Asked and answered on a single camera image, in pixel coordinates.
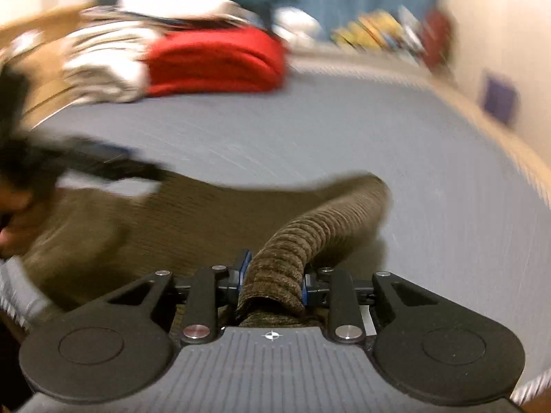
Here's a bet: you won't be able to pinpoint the brown corduroy pants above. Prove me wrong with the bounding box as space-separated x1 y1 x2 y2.
21 173 391 327

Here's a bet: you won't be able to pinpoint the person left hand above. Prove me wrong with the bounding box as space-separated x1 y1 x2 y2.
1 180 55 259

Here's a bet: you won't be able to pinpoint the cream folded blanket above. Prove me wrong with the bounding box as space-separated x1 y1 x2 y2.
62 21 164 105

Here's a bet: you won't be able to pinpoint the grey bed mattress sheet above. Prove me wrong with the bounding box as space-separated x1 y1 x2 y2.
40 74 550 412

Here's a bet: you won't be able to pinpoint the white folded towel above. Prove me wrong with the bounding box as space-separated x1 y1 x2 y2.
116 0 243 21

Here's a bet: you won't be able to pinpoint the red folded blanket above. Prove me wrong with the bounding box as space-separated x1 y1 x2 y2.
144 26 287 97

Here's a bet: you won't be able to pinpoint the white plush toy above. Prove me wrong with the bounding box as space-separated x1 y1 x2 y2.
273 7 323 49

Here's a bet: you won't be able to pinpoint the yellow plush toys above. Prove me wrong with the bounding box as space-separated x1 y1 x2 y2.
331 9 405 51

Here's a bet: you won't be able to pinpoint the dark red plush toy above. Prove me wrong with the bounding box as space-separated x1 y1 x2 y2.
420 9 452 71

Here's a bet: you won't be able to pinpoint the wooden bed frame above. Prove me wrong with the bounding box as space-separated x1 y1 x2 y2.
1 4 91 127

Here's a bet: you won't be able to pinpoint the purple wall square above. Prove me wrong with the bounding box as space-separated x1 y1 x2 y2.
482 73 518 126

